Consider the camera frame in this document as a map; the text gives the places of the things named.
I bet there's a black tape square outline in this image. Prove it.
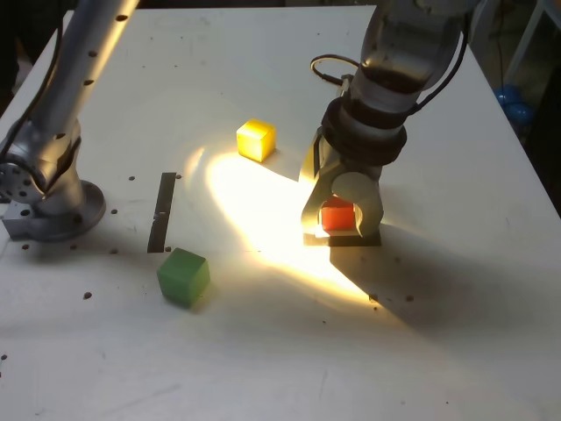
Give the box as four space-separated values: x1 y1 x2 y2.
302 221 383 248

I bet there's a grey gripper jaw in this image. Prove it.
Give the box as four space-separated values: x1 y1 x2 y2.
299 126 337 230
331 169 386 239

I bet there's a yellow cube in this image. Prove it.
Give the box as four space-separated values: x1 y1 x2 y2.
236 118 277 164

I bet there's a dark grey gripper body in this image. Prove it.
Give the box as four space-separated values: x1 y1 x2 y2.
323 141 383 182

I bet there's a green cube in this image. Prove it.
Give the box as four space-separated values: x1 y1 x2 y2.
156 246 211 310

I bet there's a white metal frame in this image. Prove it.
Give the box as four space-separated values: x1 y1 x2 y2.
471 0 561 87

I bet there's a red cube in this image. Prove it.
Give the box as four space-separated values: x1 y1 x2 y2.
318 195 363 234

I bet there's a black tape strip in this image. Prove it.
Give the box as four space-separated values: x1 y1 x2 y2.
146 172 177 254

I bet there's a blue round object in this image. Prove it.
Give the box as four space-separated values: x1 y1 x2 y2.
494 83 536 132

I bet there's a thin black hanging cable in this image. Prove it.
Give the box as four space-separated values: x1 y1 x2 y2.
494 0 506 87

